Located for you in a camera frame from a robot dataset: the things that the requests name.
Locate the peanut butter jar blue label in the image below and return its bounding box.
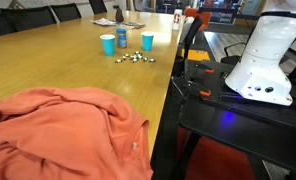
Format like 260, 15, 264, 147
116, 32, 128, 49

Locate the blue paper cup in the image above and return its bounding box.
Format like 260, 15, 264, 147
99, 33, 117, 57
141, 31, 155, 52

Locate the dark printed magazine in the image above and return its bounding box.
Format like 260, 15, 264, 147
121, 21, 147, 30

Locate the white bottle red letter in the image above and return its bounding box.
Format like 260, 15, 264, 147
172, 8, 183, 31

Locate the dark brown bottle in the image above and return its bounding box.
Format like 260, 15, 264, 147
112, 4, 125, 23

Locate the crumpled printed paper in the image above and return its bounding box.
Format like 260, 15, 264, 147
90, 17, 120, 27

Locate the black swivel chair with armrest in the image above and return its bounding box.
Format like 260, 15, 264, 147
219, 41, 252, 66

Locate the orange chair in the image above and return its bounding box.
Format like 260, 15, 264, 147
183, 6, 213, 32

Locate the orange hooded sweatshirt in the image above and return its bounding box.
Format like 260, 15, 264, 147
0, 86, 155, 180

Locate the black robot mounting cart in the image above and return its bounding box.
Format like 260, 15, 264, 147
150, 58, 296, 180

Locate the orange handled black clamp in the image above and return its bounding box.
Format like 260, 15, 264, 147
184, 83, 213, 99
191, 63, 216, 83

